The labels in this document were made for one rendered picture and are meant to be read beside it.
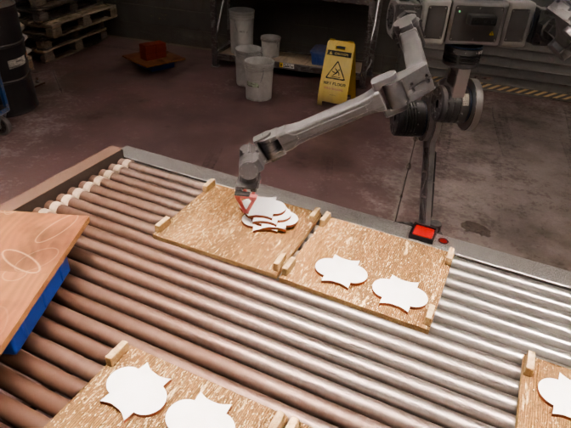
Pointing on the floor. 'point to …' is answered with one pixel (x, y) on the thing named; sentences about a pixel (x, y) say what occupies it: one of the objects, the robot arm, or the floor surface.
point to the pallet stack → (62, 25)
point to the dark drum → (15, 63)
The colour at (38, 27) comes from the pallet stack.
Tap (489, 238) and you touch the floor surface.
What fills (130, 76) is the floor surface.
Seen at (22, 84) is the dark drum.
